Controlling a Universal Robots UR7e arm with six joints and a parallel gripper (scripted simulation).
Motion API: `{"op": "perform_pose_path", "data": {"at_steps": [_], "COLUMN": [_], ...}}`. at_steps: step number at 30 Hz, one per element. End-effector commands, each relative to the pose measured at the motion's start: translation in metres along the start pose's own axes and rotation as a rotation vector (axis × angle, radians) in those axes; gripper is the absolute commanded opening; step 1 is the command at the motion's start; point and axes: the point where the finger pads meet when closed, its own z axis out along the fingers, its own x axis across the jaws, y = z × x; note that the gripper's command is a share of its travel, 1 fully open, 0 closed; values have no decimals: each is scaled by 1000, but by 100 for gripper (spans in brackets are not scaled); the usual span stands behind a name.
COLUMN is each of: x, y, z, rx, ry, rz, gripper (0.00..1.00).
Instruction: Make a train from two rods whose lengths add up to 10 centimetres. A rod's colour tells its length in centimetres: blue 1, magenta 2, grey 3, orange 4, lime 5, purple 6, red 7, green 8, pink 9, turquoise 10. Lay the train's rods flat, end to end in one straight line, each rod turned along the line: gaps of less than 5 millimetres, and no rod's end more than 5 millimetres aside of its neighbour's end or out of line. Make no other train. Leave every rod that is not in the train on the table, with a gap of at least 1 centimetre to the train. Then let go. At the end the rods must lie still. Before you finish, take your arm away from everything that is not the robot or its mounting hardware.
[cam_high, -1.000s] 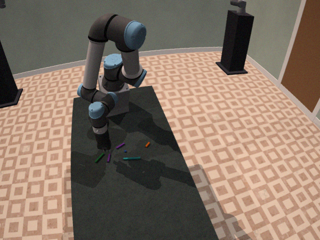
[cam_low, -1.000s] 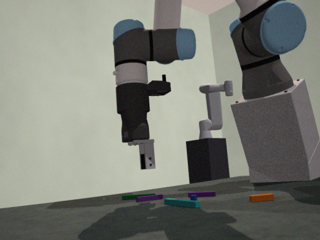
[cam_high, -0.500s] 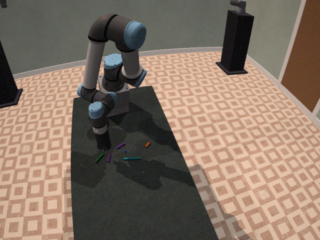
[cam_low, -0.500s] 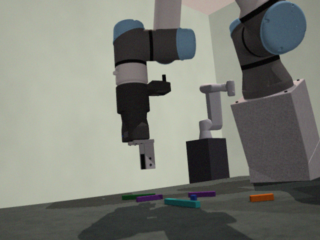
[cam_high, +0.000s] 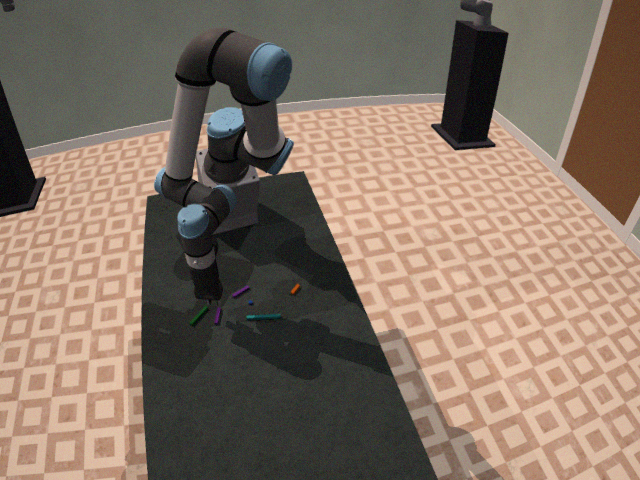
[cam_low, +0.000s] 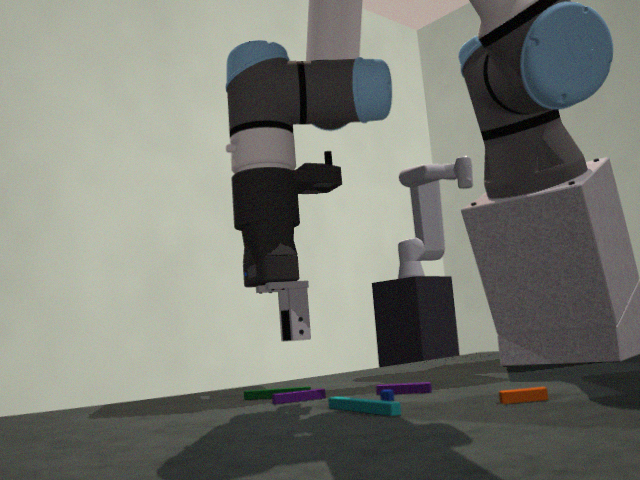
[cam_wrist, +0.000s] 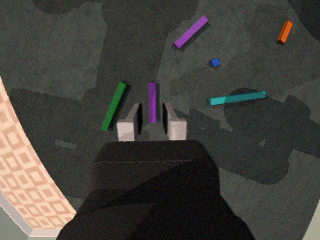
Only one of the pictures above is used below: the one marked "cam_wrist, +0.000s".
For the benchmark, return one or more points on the small blue cube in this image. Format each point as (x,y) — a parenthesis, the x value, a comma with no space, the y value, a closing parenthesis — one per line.
(214,62)

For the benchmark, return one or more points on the turquoise rod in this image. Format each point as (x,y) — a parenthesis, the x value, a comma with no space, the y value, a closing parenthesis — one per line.
(236,97)

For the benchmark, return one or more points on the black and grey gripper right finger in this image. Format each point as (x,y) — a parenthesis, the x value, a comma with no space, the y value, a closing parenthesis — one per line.
(174,127)

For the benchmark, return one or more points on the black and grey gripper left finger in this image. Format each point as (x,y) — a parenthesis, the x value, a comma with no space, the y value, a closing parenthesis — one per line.
(130,128)

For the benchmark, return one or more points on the dark green rod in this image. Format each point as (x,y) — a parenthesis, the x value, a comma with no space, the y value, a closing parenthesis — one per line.
(113,106)

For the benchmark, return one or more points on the purple rod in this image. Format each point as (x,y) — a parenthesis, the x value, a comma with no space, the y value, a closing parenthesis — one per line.
(152,102)
(193,29)

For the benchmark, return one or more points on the orange rod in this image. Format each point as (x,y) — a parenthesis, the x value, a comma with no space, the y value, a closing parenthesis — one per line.
(284,32)

